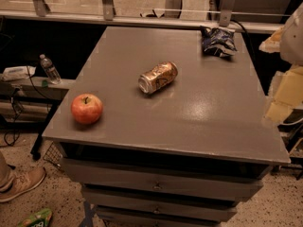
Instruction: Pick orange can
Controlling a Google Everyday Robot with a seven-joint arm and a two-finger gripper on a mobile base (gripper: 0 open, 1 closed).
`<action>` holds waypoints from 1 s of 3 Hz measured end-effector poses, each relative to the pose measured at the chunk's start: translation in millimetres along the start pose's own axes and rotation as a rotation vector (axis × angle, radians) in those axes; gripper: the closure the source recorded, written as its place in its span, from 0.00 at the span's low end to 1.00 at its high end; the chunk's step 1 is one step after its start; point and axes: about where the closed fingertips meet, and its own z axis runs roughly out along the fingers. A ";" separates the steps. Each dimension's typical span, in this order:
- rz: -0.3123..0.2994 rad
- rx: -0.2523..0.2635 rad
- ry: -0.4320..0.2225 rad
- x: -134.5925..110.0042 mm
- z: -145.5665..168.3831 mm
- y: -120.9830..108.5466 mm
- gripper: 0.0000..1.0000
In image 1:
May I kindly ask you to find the wire mesh basket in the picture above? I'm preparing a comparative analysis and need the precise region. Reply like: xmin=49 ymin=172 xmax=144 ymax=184
xmin=43 ymin=144 xmax=62 ymax=168

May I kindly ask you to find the red apple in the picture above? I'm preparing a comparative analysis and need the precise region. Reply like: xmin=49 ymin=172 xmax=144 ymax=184
xmin=70 ymin=94 xmax=103 ymax=125

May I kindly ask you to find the metal window railing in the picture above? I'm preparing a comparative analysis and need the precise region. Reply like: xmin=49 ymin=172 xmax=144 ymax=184
xmin=0 ymin=0 xmax=303 ymax=35

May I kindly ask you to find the green snack bag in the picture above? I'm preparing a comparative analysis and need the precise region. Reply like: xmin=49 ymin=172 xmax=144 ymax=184
xmin=17 ymin=208 xmax=52 ymax=227

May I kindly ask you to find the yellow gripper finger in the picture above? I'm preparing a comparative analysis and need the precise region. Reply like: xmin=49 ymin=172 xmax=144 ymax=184
xmin=272 ymin=65 xmax=303 ymax=108
xmin=265 ymin=101 xmax=294 ymax=123

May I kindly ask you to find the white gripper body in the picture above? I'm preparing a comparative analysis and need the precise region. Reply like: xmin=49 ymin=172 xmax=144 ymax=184
xmin=258 ymin=27 xmax=283 ymax=53

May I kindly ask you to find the black cable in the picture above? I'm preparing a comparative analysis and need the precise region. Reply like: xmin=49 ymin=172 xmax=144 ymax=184
xmin=3 ymin=65 xmax=51 ymax=148

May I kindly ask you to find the low grey side bench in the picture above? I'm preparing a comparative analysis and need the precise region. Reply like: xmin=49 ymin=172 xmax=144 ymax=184
xmin=0 ymin=77 xmax=75 ymax=161

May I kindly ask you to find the grey drawer cabinet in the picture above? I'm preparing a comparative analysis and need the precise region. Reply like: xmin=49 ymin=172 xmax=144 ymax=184
xmin=45 ymin=26 xmax=289 ymax=227

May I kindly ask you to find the clear plastic water bottle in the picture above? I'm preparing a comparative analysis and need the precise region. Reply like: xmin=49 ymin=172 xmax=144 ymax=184
xmin=40 ymin=54 xmax=61 ymax=84

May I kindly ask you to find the white tissue pack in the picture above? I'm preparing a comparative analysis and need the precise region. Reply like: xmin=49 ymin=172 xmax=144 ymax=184
xmin=1 ymin=65 xmax=36 ymax=81

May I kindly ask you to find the orange soda can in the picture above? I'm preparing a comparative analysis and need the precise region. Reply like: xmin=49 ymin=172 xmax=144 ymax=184
xmin=138 ymin=61 xmax=178 ymax=95

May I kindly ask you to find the tan sneaker shoe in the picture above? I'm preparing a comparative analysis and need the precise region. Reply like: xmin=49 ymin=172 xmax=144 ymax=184
xmin=0 ymin=167 xmax=46 ymax=203

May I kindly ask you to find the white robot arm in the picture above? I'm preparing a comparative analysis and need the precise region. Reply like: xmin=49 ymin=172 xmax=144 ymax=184
xmin=258 ymin=5 xmax=303 ymax=124

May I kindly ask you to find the blue crumpled chip bag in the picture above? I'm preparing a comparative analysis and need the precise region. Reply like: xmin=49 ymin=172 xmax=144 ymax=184
xmin=200 ymin=26 xmax=237 ymax=58

